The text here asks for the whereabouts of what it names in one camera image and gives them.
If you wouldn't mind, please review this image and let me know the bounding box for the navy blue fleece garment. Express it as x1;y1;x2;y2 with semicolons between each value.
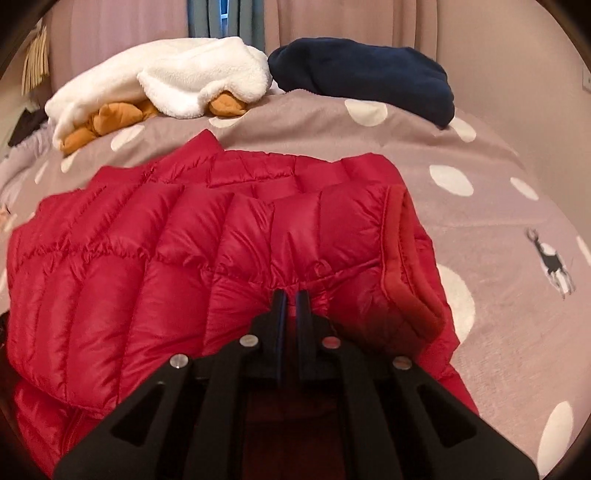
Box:
269;37;455;128

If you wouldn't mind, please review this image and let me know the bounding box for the pink curtain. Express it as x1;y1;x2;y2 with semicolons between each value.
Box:
46;0;438;89

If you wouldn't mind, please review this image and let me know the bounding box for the orange garment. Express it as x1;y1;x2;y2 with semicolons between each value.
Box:
58;91;247;156

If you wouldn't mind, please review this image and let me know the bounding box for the black garment on bed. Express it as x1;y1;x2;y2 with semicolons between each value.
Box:
7;109;48;147

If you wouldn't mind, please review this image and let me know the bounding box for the red down puffer jacket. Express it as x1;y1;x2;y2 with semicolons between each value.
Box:
6;131;473;474

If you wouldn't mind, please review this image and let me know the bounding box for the white fleece garment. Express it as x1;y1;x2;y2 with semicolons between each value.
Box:
45;37;273;149

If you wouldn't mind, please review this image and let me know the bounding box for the teal curtain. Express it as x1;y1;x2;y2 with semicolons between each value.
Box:
186;0;266;51

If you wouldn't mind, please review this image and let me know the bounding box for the tan tassel hanging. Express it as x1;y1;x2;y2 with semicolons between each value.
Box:
21;24;50;96

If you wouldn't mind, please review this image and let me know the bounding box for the grey polka dot bedspread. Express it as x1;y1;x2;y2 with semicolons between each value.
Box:
1;90;590;478

